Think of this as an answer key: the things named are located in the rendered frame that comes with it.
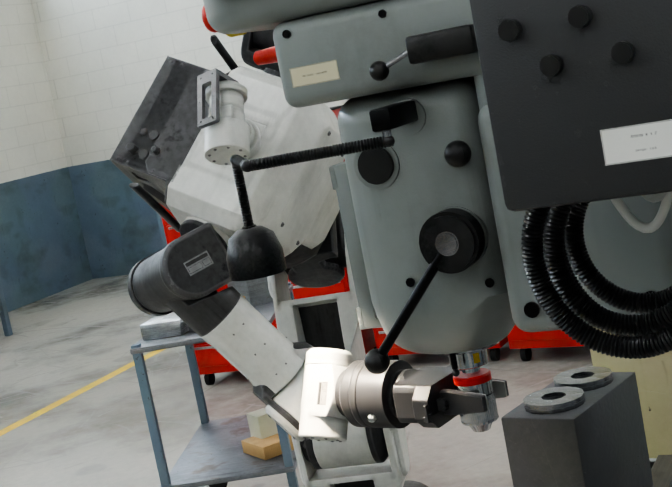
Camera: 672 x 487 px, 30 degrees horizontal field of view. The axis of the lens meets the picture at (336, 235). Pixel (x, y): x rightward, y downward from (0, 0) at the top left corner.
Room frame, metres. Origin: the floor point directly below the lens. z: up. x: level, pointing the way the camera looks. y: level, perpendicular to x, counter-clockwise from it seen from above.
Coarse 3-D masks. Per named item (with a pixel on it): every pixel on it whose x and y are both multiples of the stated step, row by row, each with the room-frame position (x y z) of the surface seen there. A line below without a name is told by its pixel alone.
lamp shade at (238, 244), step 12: (252, 228) 1.52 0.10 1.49; (264, 228) 1.52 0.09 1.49; (228, 240) 1.53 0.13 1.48; (240, 240) 1.50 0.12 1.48; (252, 240) 1.50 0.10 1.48; (264, 240) 1.51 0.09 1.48; (276, 240) 1.52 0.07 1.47; (228, 252) 1.52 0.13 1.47; (240, 252) 1.50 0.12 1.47; (252, 252) 1.50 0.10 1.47; (264, 252) 1.50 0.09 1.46; (276, 252) 1.51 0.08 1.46; (228, 264) 1.52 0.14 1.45; (240, 264) 1.50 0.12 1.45; (252, 264) 1.50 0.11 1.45; (264, 264) 1.50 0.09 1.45; (276, 264) 1.51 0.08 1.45; (240, 276) 1.50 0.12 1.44; (252, 276) 1.50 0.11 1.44; (264, 276) 1.50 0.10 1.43
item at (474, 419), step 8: (480, 384) 1.46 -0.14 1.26; (488, 384) 1.47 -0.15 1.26; (480, 392) 1.46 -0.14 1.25; (488, 392) 1.47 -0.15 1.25; (488, 400) 1.47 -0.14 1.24; (488, 408) 1.47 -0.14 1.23; (496, 408) 1.48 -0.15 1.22; (464, 416) 1.47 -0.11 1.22; (472, 416) 1.47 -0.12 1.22; (480, 416) 1.46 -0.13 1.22; (488, 416) 1.46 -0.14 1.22; (496, 416) 1.47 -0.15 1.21; (464, 424) 1.48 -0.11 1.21; (472, 424) 1.47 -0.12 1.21; (480, 424) 1.46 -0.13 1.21
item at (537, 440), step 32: (576, 384) 1.80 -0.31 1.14; (608, 384) 1.81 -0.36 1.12; (512, 416) 1.74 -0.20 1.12; (544, 416) 1.72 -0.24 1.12; (576, 416) 1.69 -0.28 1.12; (608, 416) 1.76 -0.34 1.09; (640, 416) 1.84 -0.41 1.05; (512, 448) 1.75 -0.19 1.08; (544, 448) 1.71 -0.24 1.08; (576, 448) 1.68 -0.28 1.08; (608, 448) 1.75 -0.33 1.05; (640, 448) 1.83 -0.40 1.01; (512, 480) 1.75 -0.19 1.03; (544, 480) 1.72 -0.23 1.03; (576, 480) 1.69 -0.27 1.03; (608, 480) 1.74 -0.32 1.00; (640, 480) 1.82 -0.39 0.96
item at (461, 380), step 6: (480, 372) 1.48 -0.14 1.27; (486, 372) 1.47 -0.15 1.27; (456, 378) 1.48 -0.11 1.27; (462, 378) 1.47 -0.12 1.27; (468, 378) 1.47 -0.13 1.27; (474, 378) 1.46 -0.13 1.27; (480, 378) 1.46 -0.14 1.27; (486, 378) 1.47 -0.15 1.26; (456, 384) 1.48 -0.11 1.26; (462, 384) 1.47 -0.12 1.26; (468, 384) 1.46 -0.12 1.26; (474, 384) 1.46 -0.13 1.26
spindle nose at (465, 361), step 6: (468, 354) 1.46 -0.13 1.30; (480, 354) 1.47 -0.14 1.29; (486, 354) 1.48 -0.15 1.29; (462, 360) 1.46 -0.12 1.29; (468, 360) 1.46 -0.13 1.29; (480, 360) 1.47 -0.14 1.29; (486, 360) 1.47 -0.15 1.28; (462, 366) 1.47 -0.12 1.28; (468, 366) 1.46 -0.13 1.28; (474, 366) 1.46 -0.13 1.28; (480, 366) 1.47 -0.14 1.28
